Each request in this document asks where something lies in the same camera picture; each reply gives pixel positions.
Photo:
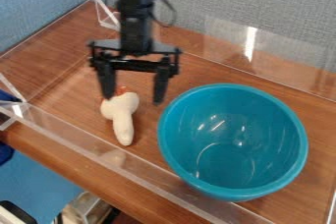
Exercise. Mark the blue cloth object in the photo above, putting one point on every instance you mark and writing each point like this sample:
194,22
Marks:
5,149

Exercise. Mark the black white device below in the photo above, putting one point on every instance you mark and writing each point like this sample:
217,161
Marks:
13,215

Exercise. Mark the clear acrylic left bracket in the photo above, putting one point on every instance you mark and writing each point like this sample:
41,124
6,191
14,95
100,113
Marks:
13,110

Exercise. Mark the grey clutter below table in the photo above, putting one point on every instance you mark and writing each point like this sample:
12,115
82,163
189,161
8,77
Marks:
86,209

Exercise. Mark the blue plastic bowl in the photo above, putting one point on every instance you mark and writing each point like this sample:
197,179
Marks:
232,140

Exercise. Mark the clear acrylic barrier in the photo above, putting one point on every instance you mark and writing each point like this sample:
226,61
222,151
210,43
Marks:
112,172
282,60

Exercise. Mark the clear acrylic corner bracket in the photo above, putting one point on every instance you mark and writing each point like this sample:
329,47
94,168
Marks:
108,18

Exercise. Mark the clear acrylic back barrier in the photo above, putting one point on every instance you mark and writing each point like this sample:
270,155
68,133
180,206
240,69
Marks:
282,60

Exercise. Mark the clear acrylic front barrier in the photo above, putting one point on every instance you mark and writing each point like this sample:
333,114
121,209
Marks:
112,172

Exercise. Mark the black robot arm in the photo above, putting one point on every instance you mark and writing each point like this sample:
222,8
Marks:
138,9

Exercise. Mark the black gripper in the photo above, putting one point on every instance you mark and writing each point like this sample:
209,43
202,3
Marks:
134,52

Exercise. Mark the white toy mushroom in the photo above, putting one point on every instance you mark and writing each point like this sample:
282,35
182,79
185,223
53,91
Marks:
117,109

